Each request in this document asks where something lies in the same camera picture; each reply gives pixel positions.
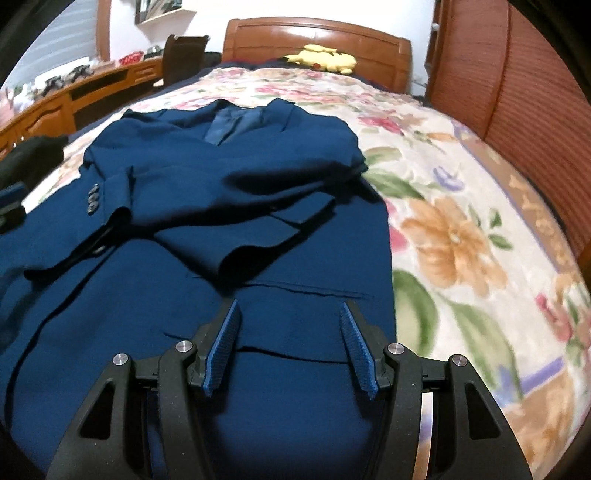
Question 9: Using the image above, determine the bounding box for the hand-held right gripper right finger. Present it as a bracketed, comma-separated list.
[339, 301, 532, 480]

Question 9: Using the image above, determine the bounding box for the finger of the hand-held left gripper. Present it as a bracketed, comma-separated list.
[0, 181, 27, 206]
[0, 205, 27, 234]

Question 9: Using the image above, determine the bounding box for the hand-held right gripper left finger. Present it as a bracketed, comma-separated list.
[46, 299, 242, 480]

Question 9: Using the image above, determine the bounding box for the blue suit jacket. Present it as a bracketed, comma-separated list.
[0, 98, 400, 480]

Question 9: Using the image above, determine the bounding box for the black cloth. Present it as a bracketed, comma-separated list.
[0, 134, 69, 185]

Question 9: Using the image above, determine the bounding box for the wooden desk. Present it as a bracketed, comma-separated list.
[0, 58, 167, 160]

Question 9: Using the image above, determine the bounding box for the floral blanket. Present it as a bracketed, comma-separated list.
[21, 65, 591, 480]

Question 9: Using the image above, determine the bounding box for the window blind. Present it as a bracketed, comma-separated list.
[4, 0, 100, 88]

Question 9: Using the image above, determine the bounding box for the dark brown chair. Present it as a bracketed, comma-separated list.
[161, 34, 211, 88]

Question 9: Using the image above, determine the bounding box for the yellow plush toy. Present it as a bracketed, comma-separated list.
[283, 44, 356, 76]

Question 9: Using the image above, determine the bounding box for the wooden louvered wardrobe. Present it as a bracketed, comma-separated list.
[425, 0, 591, 278]

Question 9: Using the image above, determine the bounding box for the wooden headboard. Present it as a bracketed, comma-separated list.
[222, 17, 413, 95]

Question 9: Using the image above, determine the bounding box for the white wall shelf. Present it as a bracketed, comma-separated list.
[135, 0, 197, 26]

